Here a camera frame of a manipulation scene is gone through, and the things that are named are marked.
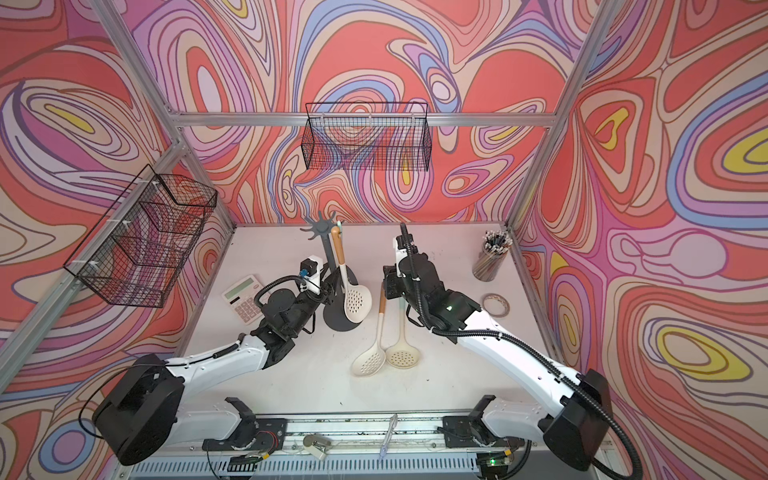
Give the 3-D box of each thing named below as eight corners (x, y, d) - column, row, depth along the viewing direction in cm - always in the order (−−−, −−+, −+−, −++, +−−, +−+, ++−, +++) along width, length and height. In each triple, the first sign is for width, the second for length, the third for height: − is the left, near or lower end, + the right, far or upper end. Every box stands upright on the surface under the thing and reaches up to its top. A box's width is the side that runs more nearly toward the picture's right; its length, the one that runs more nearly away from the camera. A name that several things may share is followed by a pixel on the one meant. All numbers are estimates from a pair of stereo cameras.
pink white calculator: (224, 300, 100) (219, 294, 97) (256, 279, 106) (252, 273, 103) (245, 328, 93) (241, 323, 91) (278, 305, 99) (274, 299, 96)
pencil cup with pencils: (474, 281, 104) (487, 249, 91) (470, 262, 109) (482, 230, 96) (498, 281, 104) (515, 249, 91) (493, 262, 109) (507, 230, 96)
